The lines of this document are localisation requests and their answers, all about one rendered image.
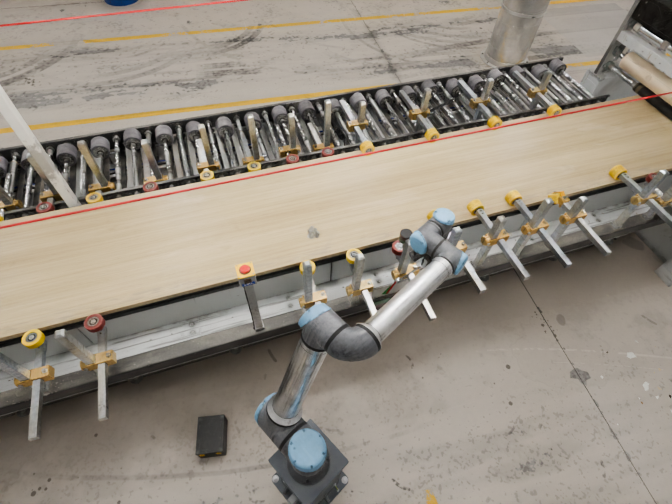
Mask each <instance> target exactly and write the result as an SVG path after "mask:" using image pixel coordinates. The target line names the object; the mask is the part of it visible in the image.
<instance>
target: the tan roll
mask: <svg viewBox="0 0 672 504"><path fill-rule="evenodd" d="M615 55H617V56H618V57H619V58H621V59H622V60H621V62H620V64H619V66H620V68H622V69H623V70H624V71H626V72H627V73H628V74H630V75H631V76H632V77H634V78H635V79H636V80H638V81H639V82H640V83H642V84H643V85H644V86H646V87H647V88H648V89H650V90H651V91H652V92H654V93H655V94H656V95H658V94H663V93H668V92H672V78H670V77H669V76H667V75H666V74H664V73H663V72H662V71H660V70H659V69H657V68H656V67H655V66H653V65H652V64H650V63H649V62H647V61H646V60H645V59H643V58H642V57H640V56H639V55H637V54H636V53H635V52H630V53H628V54H627V55H625V54H624V53H622V52H621V51H620V50H619V51H617V52H616V54H615ZM659 97H660V98H662V99H663V100H664V101H666V102H667V103H668V104H670V105H671V106H672V94H667V95H662V96H659Z"/></svg>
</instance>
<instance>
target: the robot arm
mask: <svg viewBox="0 0 672 504"><path fill-rule="evenodd" d="M454 222H455V215H454V213H453V212H452V211H451V210H449V209H446V208H438V209H436V210H435V211H434V212H433V216H432V217H431V218H430V219H429V220H428V221H427V222H426V223H424V224H423V225H422V226H421V227H420V228H419V229H417V230H416V231H414V233H413V234H412V235H411V236H410V239H409V242H410V245H411V247H412V249H413V250H412V251H411V252H409V255H410V257H411V259H412V260H413V261H414V262H416V261H417V260H419V259H420V263H421V266H422V268H424V269H423V270H422V271H421V272H420V273H419V274H417V275H416V276H415V277H414V278H413V279H412V280H411V281H410V282H409V283H408V284H407V285H405V286H404V287H403V288H402V289H401V290H400V291H399V292H398V293H397V294H396V295H395V296H393V297H392V298H391V299H390V300H389V301H388V302H387V303H386V304H385V305H384V306H383V307H381V308H380V309H379V310H378V311H377V312H376V313H375V314H374V315H373V316H372V317H371V318H369V319H368V320H367V321H366V322H365V323H364V324H363V323H357V324H356V325H355V326H354V327H350V326H349V325H348V324H347V323H346V322H345V321H344V320H343V319H342V318H340V317H339V316H338V315H337V314H336V313H335V312H334V311H333V310H332V309H331V308H329V307H328V306H327V305H326V304H325V303H318V304H316V305H314V306H312V307H311V308H310V309H308V310H307V311H306V312H305V313H304V314H303V315H302V317H301V318H300V320H299V322H298V325H299V326H300V328H302V329H303V330H302V332H301V337H300V339H299V342H298V344H297V346H296V349H295V351H294V354H293V356H292V358H291V361H290V363H289V366H288V368H287V370H286V373H285V375H284V378H283V380H282V382H281V385H280V387H279V390H278V392H276V393H272V394H271V395H269V396H268V397H267V398H265V399H264V401H263V402H262V403H261V404H260V405H259V406H258V408H257V410H256V412H255V415H254V419H255V421H256V422H257V424H258V426H259V427H260V428H261V429H262V430H263V431H264V432H265V434H266V435H267V436H268V437H269V438H270V440H271V441H272V442H273V443H274V444H275V445H276V447H277V448H278V449H279V450H280V451H281V453H282V454H283V455H284V456H285V457H286V458H287V467H288V471H289V473H290V475H291V477H292V478H293V479H294V480H295V481H296V482H298V483H300V484H302V485H313V484H316V483H318V482H320V481H321V480H322V479H323V478H324V477H325V476H326V474H327V472H328V470H329V466H330V454H329V451H328V449H327V447H326V443H325V440H324V438H323V437H322V435H321V434H320V433H318V432H317V431H315V430H313V429H312V428H311V427H310V426H309V425H308V424H307V423H306V421H305V420H304V419H303V418H302V413H303V407H302V404H303V402H304V400H305V398H306V395H307V393H308V391H309V389H310V387H311V385H312V383H313V381H314V379H315V377H316V375H317V373H318V371H319V369H320V367H321V365H322V363H323V361H324V359H325V357H326V355H327V353H328V354H329V355H330V356H331V357H333V358H335V359H338V360H342V361H349V362H354V361H362V360H366V359H369V358H371V357H373V356H374V355H376V354H377V353H378V352H379V351H380V350H381V342H382V341H383V340H384V339H385V338H386V337H387V336H388V335H389V334H390V333H391V332H393V331H394V330H395V329H396V328H397V327H398V326H399V325H400V324H401V323H402V322H403V321H404V320H405V319H406V318H407V317H408V316H409V315H410V314H411V313H412V312H413V311H414V310H415V309H416V308H417V307H418V306H419V305H420V304H421V303H422V302H423V301H424V300H425V299H426V298H427V297H428V296H429V295H430V294H431V293H432V292H433V291H434V290H435V289H436V288H437V287H438V286H439V285H441V284H442V283H443V282H444V281H445V280H446V279H447V278H448V277H449V276H451V275H452V274H454V275H457V274H458V273H459V272H460V271H461V270H462V268H463V267H464V265H465V264H466V262H467V260H468V255H467V254H465V253H464V252H463V251H461V250H460V249H459V248H457V247H456V246H454V245H453V244H451V243H450V242H449V241H447V238H448V236H449V233H450V231H451V228H452V226H453V224H454Z"/></svg>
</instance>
